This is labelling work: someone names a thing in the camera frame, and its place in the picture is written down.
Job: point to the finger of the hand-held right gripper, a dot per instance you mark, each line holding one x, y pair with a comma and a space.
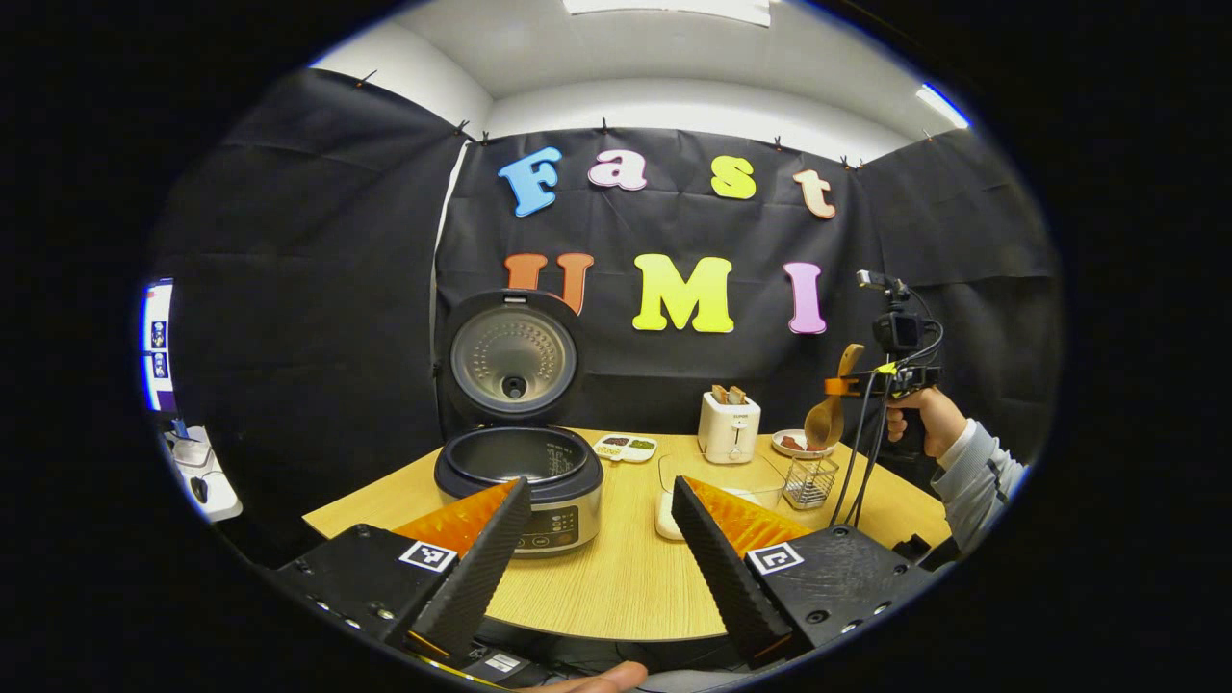
852, 387

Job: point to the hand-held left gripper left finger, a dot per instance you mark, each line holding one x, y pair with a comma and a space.
481, 577

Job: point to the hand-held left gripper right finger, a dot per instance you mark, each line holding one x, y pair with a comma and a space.
722, 577

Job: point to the wooden spoon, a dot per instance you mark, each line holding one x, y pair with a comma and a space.
826, 423

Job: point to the clear container of rice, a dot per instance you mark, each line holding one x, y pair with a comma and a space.
667, 515

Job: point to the silver rice cooker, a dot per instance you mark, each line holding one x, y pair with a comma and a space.
515, 361

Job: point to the white plate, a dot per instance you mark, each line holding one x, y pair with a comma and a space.
784, 452

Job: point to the white toaster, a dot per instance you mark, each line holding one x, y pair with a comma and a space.
730, 433

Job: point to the white divided dish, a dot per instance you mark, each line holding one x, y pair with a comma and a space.
626, 448

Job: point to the black backdrop cloth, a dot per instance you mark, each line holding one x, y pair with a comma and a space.
674, 385

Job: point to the small ceiling light panel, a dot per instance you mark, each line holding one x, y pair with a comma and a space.
943, 106

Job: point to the white side table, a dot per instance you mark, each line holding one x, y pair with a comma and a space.
217, 496

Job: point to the large ceiling light panel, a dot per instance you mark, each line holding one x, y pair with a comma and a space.
674, 8

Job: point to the white printed sign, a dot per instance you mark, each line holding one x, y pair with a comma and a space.
159, 337

